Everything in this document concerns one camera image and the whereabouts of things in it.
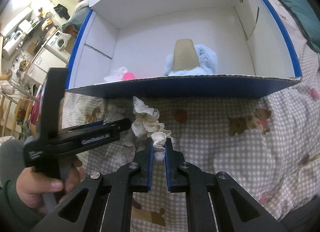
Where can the white washing machine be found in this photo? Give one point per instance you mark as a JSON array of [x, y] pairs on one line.
[[55, 44]]

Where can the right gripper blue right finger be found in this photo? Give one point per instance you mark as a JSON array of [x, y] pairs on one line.
[[176, 181]]

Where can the white kitchen cabinet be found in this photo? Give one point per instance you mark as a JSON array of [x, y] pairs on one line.
[[42, 62]]

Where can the teal pillow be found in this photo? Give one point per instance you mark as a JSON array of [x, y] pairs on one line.
[[306, 19]]

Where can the checkered dog print duvet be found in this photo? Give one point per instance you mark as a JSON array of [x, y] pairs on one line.
[[280, 170]]

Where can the white fluffy scrunchie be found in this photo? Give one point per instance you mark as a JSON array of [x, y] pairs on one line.
[[116, 75]]

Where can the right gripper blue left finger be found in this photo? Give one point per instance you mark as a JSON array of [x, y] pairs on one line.
[[142, 178]]

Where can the beige ruffled scrunchie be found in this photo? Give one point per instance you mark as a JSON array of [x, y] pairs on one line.
[[147, 125]]

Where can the pink soft ball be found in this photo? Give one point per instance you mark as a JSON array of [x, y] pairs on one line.
[[128, 76]]

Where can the floral pink scrunchie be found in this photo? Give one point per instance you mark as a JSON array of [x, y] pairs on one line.
[[128, 149]]

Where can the blue and white cardboard box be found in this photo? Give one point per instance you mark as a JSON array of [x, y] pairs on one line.
[[255, 53]]

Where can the person's left hand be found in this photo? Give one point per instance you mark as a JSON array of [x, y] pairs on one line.
[[30, 186]]

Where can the light blue fluffy cloth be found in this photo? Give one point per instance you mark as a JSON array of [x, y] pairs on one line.
[[189, 59]]

